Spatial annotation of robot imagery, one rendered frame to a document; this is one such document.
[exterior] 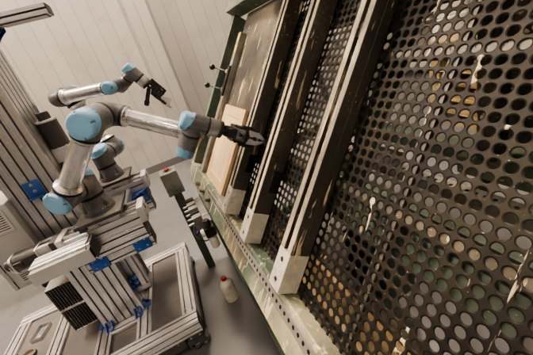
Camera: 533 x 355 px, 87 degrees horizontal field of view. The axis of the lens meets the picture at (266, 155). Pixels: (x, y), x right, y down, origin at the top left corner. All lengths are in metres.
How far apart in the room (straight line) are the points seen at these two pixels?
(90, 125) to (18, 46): 4.17
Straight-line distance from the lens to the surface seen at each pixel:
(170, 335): 2.00
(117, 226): 1.70
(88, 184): 1.60
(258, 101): 1.25
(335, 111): 0.79
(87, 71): 5.17
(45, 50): 5.28
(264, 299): 1.02
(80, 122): 1.27
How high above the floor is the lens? 1.60
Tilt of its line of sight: 22 degrees down
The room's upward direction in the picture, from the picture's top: 17 degrees counter-clockwise
